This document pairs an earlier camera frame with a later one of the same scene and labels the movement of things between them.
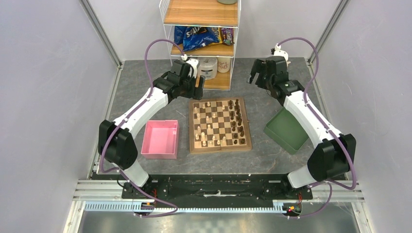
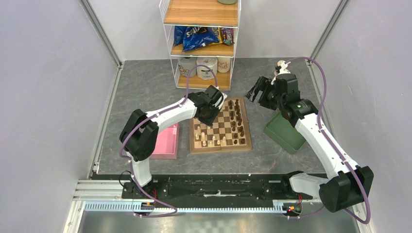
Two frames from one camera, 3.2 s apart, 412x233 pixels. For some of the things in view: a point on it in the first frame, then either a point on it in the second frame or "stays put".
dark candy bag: x=227 y=34 stays put
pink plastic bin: x=161 y=140 stays put
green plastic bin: x=283 y=129 stays put
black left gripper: x=195 y=92 -> x=209 y=122
